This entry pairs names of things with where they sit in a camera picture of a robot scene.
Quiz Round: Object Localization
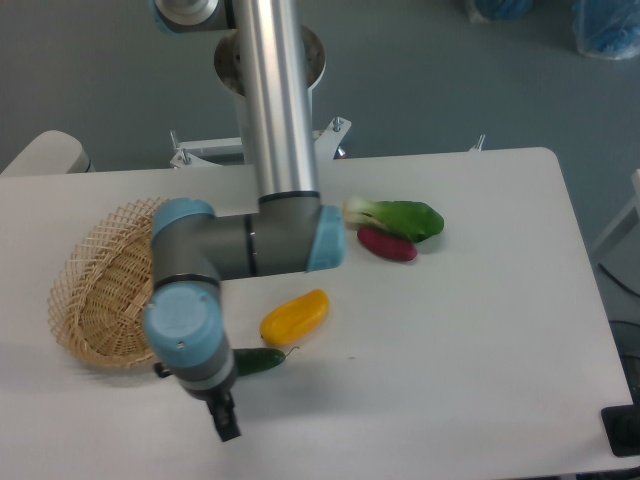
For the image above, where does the green cucumber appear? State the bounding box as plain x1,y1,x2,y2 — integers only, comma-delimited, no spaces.
234,346,297,377

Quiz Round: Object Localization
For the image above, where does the blue plastic bag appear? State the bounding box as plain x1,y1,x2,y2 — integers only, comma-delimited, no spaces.
465,0,534,22
572,0,639,60

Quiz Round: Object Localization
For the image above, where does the yellow bell pepper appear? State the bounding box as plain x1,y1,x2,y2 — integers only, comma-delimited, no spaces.
259,289,330,347

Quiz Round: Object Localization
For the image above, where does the black device at edge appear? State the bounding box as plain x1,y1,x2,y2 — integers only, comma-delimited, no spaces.
601,405,639,458

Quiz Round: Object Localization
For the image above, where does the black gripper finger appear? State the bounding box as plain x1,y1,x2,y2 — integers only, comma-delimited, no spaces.
206,392,241,442

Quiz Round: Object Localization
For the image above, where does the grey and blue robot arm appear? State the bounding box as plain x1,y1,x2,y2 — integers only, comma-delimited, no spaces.
143,1,346,441

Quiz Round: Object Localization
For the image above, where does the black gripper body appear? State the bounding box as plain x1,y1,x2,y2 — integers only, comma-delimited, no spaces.
153,361,237,405

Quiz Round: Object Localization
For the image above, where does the woven wicker basket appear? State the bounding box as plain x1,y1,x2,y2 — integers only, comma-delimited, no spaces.
48,198,167,369

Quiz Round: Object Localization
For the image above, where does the red radish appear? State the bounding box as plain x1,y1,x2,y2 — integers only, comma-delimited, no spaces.
357,227,418,262

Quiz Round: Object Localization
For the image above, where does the white furniture frame right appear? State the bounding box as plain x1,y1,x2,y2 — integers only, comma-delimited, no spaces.
590,170,639,261

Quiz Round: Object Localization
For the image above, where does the white chair back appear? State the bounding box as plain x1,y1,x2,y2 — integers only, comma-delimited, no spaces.
1,130,95,177

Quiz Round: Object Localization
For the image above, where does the blue plastic bag middle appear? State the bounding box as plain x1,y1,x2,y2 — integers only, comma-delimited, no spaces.
465,0,534,22

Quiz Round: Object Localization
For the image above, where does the blue plastic bag right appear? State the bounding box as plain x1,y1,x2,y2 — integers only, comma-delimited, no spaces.
572,0,639,60

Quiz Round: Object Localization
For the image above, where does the green bok choy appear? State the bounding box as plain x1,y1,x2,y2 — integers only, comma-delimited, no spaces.
342,196,445,243

